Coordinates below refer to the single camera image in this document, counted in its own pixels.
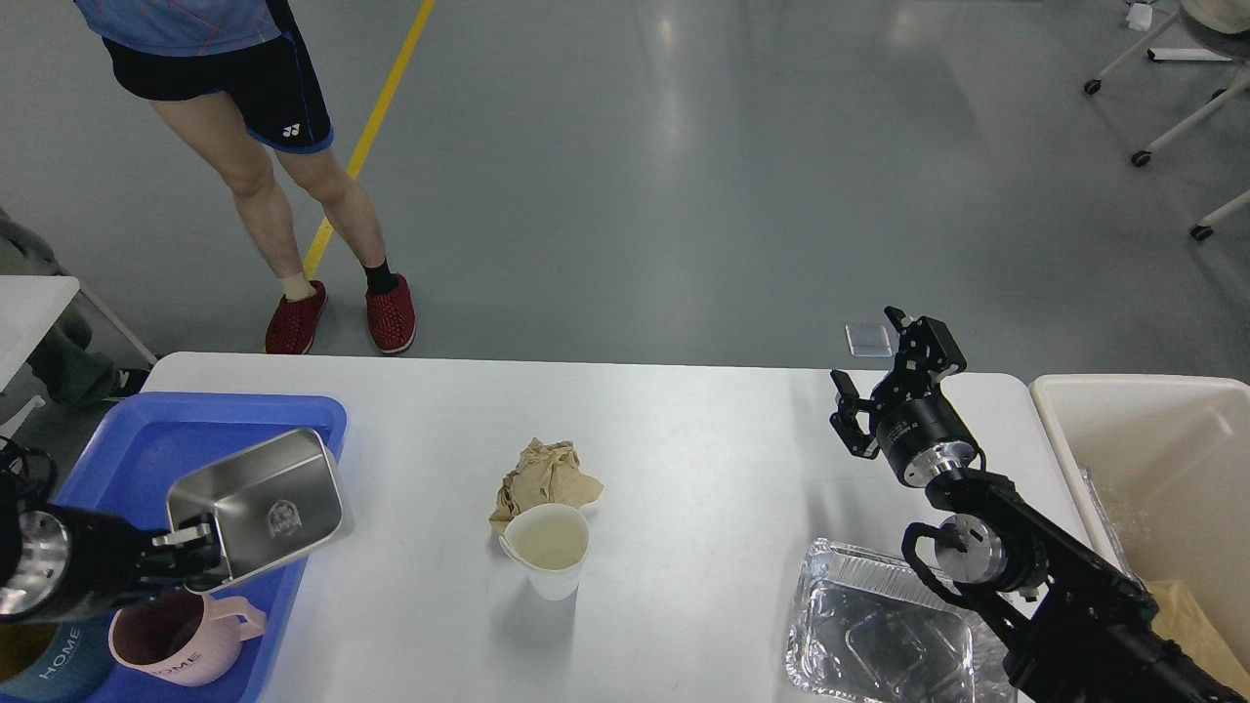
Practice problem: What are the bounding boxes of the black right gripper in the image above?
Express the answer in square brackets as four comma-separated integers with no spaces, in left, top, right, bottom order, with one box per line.
[829,306,980,489]

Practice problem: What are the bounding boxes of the white side table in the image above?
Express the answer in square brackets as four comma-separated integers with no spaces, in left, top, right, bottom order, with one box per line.
[1,275,80,392]

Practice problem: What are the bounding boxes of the blue plastic bin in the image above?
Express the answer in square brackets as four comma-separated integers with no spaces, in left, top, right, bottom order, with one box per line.
[54,392,348,702]

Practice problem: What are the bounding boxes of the aluminium foil tray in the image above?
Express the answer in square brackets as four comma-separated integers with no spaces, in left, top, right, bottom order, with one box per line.
[784,537,1019,702]

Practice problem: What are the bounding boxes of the crumpled brown paper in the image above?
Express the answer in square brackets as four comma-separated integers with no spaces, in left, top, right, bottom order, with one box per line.
[488,437,605,537]

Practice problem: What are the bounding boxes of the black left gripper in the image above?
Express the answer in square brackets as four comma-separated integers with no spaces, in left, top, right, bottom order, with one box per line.
[1,507,230,623]

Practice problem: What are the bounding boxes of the dark blue yellow mug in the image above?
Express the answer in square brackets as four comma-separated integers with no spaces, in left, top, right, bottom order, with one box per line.
[1,617,113,702]

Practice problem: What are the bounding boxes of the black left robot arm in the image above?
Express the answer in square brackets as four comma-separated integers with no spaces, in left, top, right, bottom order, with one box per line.
[1,437,228,624]

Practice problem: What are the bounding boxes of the white paper cup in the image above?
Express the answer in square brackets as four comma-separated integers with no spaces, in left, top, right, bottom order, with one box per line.
[498,503,591,600]

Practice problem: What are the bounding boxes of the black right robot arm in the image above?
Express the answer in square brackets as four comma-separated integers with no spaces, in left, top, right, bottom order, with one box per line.
[829,306,1241,702]

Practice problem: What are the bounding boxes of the beige plastic bin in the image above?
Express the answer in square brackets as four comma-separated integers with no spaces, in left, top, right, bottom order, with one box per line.
[1030,374,1249,694]

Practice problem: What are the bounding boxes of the rolling chair base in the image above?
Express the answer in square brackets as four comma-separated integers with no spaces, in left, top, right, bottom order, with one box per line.
[1083,0,1250,243]

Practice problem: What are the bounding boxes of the small steel tray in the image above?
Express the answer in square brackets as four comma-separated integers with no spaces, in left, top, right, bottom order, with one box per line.
[166,428,355,595]

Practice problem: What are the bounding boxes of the pink mug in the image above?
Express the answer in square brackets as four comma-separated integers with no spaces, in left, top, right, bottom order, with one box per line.
[108,590,268,688]

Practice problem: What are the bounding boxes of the standing person in shorts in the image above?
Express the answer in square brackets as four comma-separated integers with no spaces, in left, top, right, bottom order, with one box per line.
[78,1,418,354]

